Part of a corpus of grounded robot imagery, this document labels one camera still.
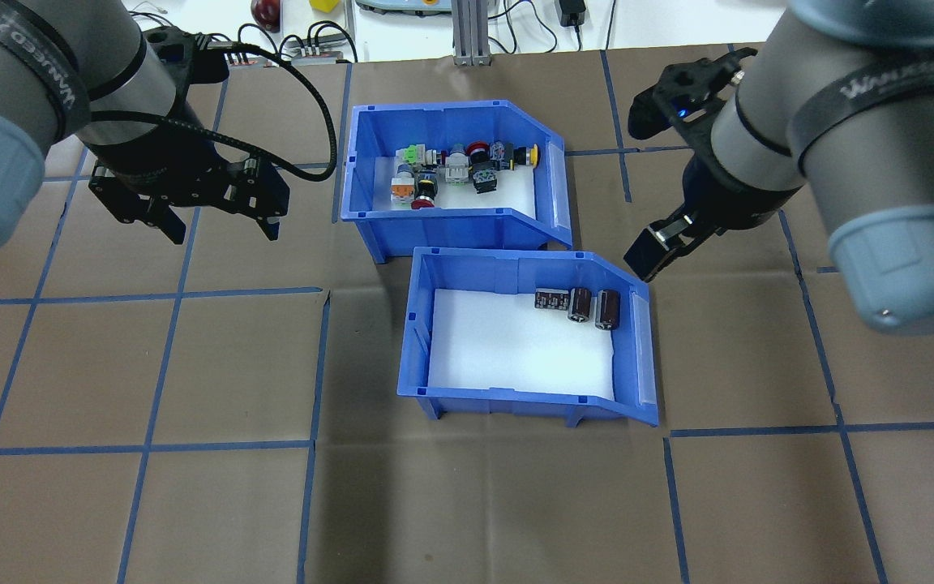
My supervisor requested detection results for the red mushroom push button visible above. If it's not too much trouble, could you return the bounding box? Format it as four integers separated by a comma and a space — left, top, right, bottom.
412, 166, 440, 211

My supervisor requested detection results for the white foam under capacitors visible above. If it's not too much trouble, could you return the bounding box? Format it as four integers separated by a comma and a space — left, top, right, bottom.
426, 286, 619, 403

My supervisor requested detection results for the white push button switch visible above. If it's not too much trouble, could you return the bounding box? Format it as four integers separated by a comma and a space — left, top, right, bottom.
443, 146, 472, 186

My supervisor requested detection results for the blue bin with capacitors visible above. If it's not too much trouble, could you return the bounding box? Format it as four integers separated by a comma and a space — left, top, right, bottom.
396, 246, 660, 428

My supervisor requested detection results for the yellow push button switch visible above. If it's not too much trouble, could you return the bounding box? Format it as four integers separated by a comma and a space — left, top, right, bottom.
490, 142, 542, 171

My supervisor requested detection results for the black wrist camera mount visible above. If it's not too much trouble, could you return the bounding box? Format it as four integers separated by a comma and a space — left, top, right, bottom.
141, 24, 231, 86
628, 47, 760, 163

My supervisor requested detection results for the white desk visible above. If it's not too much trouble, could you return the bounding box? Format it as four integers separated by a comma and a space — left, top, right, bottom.
122, 0, 792, 64

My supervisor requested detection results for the black velcro strap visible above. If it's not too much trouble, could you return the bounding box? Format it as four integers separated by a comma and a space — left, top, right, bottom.
787, 53, 934, 159
0, 0, 87, 139

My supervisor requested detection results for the aluminium frame post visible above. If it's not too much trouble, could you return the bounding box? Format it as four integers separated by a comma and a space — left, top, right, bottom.
451, 0, 492, 67

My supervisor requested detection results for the pile of push-button switches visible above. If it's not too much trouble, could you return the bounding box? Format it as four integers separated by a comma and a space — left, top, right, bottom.
370, 154, 538, 213

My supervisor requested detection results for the blue bin with buttons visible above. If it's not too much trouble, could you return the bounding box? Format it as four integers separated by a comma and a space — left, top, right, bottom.
340, 99, 574, 264

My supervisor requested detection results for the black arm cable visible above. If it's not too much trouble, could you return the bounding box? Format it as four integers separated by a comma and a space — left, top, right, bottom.
86, 36, 340, 183

